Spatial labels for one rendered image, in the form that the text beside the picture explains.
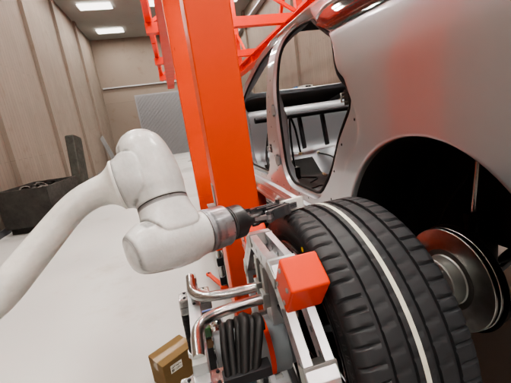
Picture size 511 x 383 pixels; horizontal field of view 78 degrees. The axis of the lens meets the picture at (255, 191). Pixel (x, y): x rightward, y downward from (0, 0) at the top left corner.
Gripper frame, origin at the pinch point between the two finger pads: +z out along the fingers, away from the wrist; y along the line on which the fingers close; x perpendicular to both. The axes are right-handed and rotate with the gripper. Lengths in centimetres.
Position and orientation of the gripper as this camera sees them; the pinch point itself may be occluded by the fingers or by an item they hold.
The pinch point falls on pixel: (292, 204)
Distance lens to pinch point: 81.4
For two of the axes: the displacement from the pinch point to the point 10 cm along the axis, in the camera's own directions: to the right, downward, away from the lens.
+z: 7.8, -1.9, 6.0
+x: -1.8, -9.8, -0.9
